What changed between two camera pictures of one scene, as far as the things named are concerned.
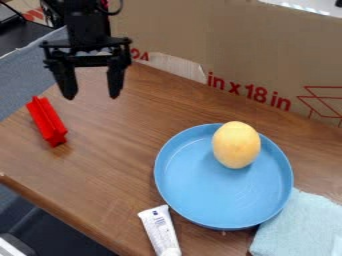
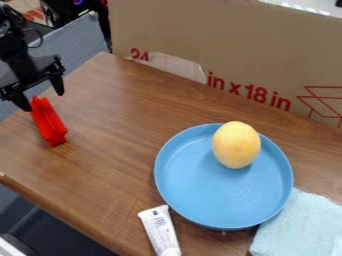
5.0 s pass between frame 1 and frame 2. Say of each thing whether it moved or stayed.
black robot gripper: moved
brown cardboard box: stayed
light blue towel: stayed
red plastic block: stayed
